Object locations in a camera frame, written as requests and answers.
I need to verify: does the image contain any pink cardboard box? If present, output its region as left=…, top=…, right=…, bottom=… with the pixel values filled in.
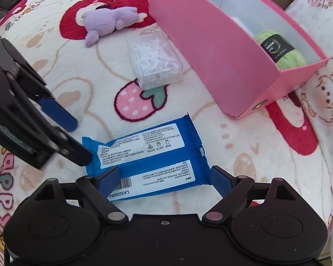
left=149, top=0, right=328, bottom=119

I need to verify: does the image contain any purple plush toy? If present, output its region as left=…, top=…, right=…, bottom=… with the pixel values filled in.
left=82, top=7, right=146, bottom=47

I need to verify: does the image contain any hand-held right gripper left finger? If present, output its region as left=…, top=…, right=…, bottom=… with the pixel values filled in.
left=32, top=166, right=129, bottom=225

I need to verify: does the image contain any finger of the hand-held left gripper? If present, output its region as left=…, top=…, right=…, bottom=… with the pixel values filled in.
left=48, top=127, right=93, bottom=167
left=1, top=39, right=79, bottom=132

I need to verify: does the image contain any pink floral pillow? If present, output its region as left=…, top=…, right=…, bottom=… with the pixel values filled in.
left=284, top=0, right=333, bottom=150

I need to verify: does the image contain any blue wet wipes packet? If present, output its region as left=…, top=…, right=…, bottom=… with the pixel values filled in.
left=82, top=113, right=211, bottom=201

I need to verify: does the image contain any clear plastic floss pick box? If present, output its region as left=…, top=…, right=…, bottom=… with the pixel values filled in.
left=127, top=32, right=184, bottom=91

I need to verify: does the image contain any green yarn ball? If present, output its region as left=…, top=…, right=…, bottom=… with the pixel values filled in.
left=253, top=30, right=307, bottom=70

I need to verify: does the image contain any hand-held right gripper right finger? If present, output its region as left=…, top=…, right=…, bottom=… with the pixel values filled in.
left=202, top=165, right=298, bottom=224

